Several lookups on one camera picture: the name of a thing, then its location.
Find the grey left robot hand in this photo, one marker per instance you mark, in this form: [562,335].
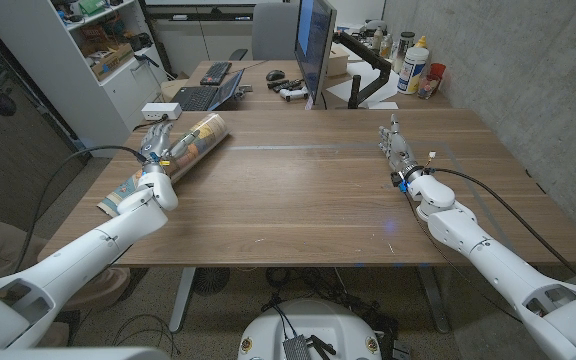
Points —
[158,145]

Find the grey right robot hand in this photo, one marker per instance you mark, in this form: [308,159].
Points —
[399,150]

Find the colourful map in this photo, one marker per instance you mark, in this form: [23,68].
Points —
[203,137]

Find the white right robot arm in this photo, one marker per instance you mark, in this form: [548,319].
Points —
[498,272]

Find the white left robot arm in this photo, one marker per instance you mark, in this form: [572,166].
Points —
[68,265]

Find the white power strip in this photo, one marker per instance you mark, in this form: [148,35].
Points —
[160,111]

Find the open dark laptop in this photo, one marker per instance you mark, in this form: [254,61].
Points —
[198,97]

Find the clear glass with items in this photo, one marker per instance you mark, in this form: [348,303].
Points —
[428,87]

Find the white paper sheets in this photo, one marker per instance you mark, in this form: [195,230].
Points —
[363,82]

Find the white wipes canister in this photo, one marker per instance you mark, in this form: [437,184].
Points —
[412,70]

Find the red cup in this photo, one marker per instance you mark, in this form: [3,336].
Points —
[438,70]

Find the white shelf cabinet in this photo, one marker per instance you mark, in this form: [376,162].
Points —
[78,100]

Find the black keyboard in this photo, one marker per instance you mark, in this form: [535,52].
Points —
[216,73]

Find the cardboard box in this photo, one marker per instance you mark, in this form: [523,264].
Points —
[110,61]

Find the dark lid jar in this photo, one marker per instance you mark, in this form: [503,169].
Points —
[402,50]

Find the light wooden box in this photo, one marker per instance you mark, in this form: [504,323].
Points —
[339,60]

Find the yellow cap bottle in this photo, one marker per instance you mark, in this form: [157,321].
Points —
[422,42]

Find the wooden office desk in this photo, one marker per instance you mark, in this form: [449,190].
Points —
[263,100]

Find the white game controller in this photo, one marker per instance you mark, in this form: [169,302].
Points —
[293,94]

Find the black remote control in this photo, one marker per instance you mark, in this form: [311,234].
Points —
[285,85]

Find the black computer monitor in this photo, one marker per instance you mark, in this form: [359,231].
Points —
[313,45]

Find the black computer mouse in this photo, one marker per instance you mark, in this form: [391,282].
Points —
[275,75]

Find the round black fan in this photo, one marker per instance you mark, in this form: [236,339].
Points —
[211,281]

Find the grey table leg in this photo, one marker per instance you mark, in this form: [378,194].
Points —
[433,300]
[182,300]

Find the green box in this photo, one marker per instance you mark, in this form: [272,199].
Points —
[92,6]

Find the grey office chair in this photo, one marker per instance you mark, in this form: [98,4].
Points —
[273,30]

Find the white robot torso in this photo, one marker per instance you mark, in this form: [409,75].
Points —
[318,325]

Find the grey finned metal module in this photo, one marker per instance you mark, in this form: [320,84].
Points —
[296,349]

